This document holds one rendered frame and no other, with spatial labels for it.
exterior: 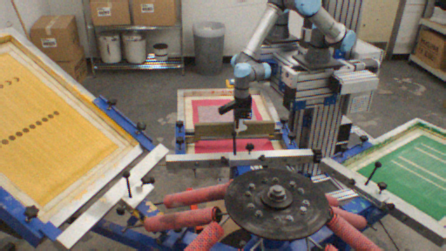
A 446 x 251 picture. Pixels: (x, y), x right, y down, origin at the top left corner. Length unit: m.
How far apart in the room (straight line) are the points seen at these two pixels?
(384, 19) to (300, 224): 5.49
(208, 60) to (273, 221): 4.23
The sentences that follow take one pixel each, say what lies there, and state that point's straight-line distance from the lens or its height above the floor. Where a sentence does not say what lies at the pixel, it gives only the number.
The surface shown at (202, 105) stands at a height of 0.96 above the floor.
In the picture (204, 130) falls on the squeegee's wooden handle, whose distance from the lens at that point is 1.83.
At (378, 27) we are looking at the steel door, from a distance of 6.33.
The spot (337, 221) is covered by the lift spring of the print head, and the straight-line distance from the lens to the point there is 1.14.
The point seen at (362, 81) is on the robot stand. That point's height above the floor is 1.17.
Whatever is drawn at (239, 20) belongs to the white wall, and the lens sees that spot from 5.54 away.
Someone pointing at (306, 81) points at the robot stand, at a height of 1.15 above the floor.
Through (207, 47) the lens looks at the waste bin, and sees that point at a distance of 5.04.
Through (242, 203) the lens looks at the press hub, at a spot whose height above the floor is 1.31.
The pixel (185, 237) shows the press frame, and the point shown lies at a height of 1.02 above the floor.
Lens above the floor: 2.02
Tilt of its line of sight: 30 degrees down
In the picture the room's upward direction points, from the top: 2 degrees clockwise
